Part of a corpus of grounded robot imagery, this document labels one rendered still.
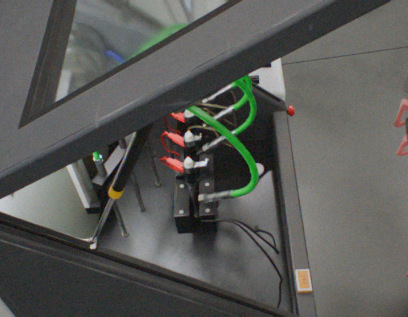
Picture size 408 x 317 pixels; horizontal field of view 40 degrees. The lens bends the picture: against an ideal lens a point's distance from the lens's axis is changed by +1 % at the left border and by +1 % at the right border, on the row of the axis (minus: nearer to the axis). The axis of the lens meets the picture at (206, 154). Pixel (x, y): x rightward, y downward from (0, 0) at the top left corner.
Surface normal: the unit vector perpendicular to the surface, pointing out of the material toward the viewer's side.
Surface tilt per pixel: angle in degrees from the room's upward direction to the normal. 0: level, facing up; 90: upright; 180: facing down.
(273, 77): 0
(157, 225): 0
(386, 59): 0
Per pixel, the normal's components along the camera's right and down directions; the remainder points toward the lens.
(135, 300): 0.01, 0.77
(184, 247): -0.08, -0.64
